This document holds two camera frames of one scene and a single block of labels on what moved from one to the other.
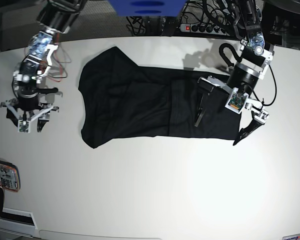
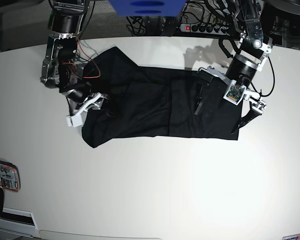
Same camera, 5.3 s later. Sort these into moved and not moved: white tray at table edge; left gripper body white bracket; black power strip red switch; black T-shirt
Moved: left gripper body white bracket
Not moved: white tray at table edge; black T-shirt; black power strip red switch
